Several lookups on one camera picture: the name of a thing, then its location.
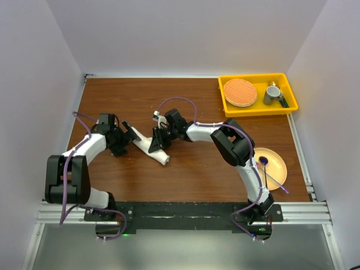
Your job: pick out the iridescent purple spoon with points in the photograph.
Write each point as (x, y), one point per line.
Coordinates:
(263, 162)

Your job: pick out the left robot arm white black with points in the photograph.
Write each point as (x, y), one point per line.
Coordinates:
(67, 175)

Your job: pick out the dark green utensil in tray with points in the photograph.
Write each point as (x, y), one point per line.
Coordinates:
(284, 103)

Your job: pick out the white cloth napkin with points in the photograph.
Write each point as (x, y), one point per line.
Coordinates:
(144, 144)

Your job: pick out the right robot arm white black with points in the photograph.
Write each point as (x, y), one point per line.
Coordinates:
(233, 143)

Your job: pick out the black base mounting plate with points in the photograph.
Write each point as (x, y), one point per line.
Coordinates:
(204, 216)

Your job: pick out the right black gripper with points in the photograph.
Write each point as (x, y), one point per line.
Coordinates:
(158, 142)

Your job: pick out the cream yellow plate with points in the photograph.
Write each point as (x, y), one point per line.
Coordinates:
(276, 167)

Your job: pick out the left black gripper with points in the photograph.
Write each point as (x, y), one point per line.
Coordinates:
(127, 137)

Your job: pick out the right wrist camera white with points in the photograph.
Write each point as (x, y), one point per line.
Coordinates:
(160, 119)

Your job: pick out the yellow plastic tray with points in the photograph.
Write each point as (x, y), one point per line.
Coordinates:
(260, 82)

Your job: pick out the aluminium frame rail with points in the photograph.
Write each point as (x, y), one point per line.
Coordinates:
(313, 212)

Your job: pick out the orange patterned plate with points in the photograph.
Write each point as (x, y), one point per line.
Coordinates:
(240, 92)

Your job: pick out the grey white mug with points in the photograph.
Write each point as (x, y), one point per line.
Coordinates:
(272, 93)

